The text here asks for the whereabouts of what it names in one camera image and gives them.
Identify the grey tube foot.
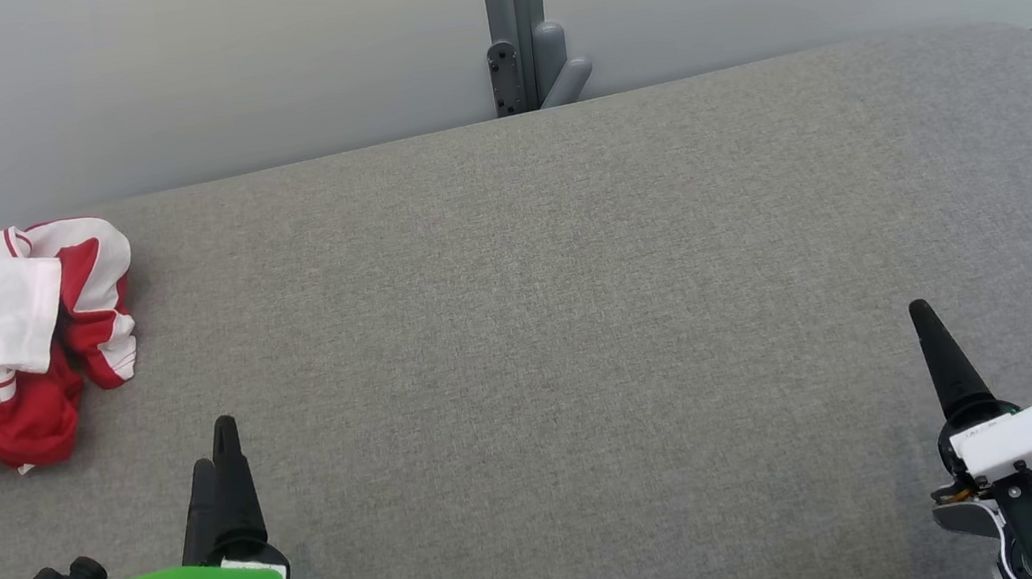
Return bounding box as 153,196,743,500
527,14,599,110

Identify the dark bracket plate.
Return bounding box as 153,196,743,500
485,39,528,119

